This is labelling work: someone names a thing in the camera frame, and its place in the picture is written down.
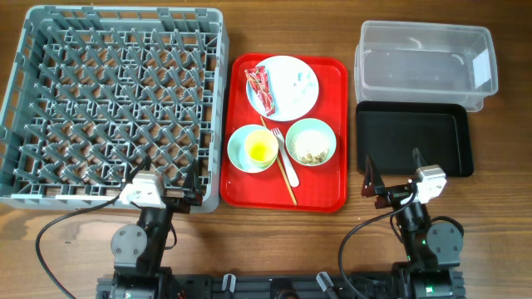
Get small light blue bowl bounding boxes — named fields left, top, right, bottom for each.
left=227, top=125, right=274, bottom=174

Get wooden chopstick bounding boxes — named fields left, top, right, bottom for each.
left=259, top=115, right=298, bottom=206

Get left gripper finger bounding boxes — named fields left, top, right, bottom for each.
left=182, top=159, right=200, bottom=193
left=131, top=155, right=151, bottom=179

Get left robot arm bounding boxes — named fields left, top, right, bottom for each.
left=96, top=156, right=203, bottom=299

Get grey dishwasher rack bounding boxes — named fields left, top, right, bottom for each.
left=1, top=5, right=229, bottom=213

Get black tray bin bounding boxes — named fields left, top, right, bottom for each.
left=355, top=101, right=474, bottom=177

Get clear plastic bin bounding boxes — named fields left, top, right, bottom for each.
left=354, top=21, right=499, bottom=112

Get green bowl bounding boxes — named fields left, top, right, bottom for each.
left=285, top=118, right=337, bottom=166

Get red snack wrapper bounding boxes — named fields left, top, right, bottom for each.
left=244, top=66, right=276, bottom=116

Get large light blue plate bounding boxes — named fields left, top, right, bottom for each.
left=246, top=56, right=319, bottom=121

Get yellow plastic cup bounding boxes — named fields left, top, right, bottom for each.
left=244, top=129, right=278, bottom=168

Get red plastic tray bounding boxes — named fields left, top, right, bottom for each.
left=219, top=53, right=348, bottom=213

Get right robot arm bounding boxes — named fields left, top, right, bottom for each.
left=362, top=149, right=466, bottom=298

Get white plastic fork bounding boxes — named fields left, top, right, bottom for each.
left=271, top=128, right=299, bottom=187

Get white tissue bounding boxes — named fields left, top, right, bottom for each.
left=293, top=71, right=315, bottom=94

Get rice and food scraps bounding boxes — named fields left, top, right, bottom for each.
left=290, top=130, right=330, bottom=165

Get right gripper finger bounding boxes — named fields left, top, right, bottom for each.
left=412, top=147, right=428, bottom=173
left=361, top=155, right=385, bottom=197

